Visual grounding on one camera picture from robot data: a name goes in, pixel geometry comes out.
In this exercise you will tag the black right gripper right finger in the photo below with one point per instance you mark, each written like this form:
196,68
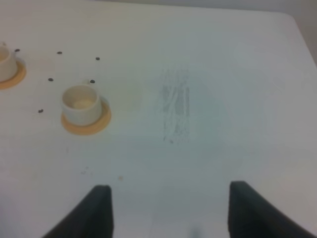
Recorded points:
251,216

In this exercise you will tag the white teacup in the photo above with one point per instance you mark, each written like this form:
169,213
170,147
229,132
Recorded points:
8,65
79,96

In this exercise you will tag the white teacup near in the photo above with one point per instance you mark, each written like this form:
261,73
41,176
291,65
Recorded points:
8,65

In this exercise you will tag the orange coaster near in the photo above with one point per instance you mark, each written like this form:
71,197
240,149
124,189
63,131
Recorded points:
17,78

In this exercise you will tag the orange coaster far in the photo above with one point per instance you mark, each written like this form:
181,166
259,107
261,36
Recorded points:
87,121

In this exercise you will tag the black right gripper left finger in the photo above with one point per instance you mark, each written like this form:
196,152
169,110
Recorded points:
91,218

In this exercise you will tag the orange coaster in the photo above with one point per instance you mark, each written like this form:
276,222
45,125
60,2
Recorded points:
17,78
87,121

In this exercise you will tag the white teacup far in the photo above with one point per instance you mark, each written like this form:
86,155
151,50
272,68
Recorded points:
79,96

